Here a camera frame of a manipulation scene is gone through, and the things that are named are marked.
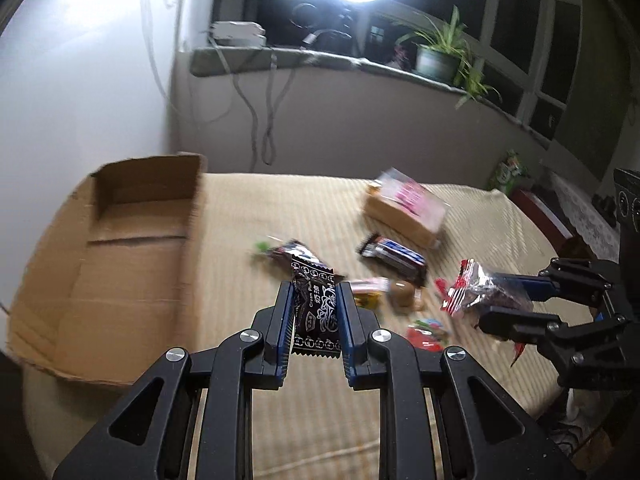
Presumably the brown cardboard box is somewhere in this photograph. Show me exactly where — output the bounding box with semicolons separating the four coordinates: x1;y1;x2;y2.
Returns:
8;154;205;388

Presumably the dark candy green end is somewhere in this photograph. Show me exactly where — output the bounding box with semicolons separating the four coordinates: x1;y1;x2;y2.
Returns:
256;240;322;269

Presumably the white power strip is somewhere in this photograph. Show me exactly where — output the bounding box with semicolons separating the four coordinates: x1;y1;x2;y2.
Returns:
210;21;267;48

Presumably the Snickers bar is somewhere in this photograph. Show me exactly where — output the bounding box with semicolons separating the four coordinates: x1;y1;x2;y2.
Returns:
357;233;427;287

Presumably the black white patterned snack packet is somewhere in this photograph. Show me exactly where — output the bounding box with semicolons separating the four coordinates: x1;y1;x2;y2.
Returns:
291;257;341;359

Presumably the red mask snack bag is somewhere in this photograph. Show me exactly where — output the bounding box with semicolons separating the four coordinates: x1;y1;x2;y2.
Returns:
433;258;535;369

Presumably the red round candy packet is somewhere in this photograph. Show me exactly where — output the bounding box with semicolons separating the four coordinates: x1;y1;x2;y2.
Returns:
406;318;450;352

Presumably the packaged sliced bread loaf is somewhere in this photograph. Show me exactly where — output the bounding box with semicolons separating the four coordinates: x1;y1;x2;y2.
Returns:
362;168;449;249

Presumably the brown chocolate snack packet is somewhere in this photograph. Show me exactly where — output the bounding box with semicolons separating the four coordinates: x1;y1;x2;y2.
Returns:
348;276;426;314

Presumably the dangling cable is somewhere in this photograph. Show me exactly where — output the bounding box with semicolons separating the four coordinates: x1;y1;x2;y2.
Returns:
209;34;352;167

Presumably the potted spider plant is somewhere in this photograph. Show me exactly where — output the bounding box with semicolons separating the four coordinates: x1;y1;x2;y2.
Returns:
395;4;502;110

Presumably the green snack bag background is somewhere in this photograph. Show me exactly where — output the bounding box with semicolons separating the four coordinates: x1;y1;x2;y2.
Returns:
487;150;530;196

